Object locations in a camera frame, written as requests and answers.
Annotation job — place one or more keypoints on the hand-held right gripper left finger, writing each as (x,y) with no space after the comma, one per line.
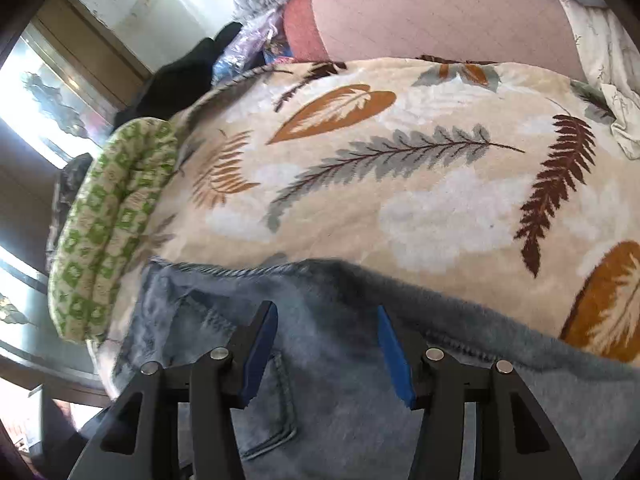
(257,355)

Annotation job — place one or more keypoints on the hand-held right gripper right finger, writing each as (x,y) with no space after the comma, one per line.
(395,355)

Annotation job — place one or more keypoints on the blue denim pants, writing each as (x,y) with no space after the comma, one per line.
(340,410)

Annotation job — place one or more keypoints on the leaf print beige blanket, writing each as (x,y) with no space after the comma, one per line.
(400,185)

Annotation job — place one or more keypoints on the green patterned quilt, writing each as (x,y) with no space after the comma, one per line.
(100,240)

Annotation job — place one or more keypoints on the dark patterned cloth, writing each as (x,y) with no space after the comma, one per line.
(67,185)

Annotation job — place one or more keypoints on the black cloth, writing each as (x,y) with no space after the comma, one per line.
(175,80)

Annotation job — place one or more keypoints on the purple blue plastic bag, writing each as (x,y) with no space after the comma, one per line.
(240,55)

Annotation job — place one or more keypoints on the pink bed sheet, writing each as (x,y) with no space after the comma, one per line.
(440,20)

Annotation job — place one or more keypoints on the wooden framed glass door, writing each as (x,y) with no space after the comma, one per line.
(75,60)

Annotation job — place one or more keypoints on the white floral cloth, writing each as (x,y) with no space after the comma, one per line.
(600,45)

